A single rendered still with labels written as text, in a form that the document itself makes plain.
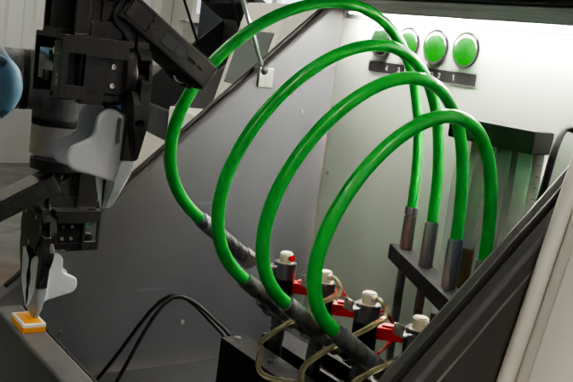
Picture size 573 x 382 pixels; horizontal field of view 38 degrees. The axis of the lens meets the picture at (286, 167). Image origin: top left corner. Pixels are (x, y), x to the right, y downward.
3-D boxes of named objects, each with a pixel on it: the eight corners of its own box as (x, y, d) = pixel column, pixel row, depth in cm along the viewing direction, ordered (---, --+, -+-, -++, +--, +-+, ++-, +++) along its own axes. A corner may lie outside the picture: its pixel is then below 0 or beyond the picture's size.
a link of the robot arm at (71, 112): (29, 32, 107) (95, 41, 111) (21, 117, 109) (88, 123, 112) (33, 34, 100) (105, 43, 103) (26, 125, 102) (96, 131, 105)
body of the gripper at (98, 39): (29, 95, 74) (41, -44, 72) (120, 102, 79) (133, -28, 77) (59, 107, 68) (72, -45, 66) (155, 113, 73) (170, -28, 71)
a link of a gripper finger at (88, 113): (42, 199, 75) (51, 97, 74) (104, 199, 79) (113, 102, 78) (54, 207, 73) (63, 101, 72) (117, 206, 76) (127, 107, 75)
